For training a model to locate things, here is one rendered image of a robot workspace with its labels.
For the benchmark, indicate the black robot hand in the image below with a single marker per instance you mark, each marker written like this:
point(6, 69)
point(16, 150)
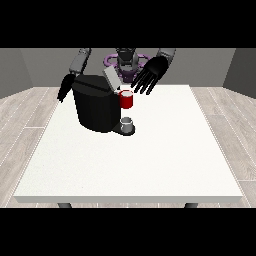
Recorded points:
point(64, 87)
point(150, 74)

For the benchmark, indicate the red pod holder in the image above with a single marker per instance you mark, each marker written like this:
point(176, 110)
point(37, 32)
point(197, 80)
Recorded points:
point(126, 98)

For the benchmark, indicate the black coffee machine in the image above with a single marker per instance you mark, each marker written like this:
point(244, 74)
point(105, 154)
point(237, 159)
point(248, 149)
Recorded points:
point(96, 105)

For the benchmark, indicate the pale grey machine lid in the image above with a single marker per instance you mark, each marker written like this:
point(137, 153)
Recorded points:
point(112, 78)

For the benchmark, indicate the grey robot trunk purple rings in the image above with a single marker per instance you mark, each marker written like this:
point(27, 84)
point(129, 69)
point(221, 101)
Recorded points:
point(125, 60)

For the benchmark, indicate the small grey cup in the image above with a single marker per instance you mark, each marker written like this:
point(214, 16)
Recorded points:
point(127, 124)

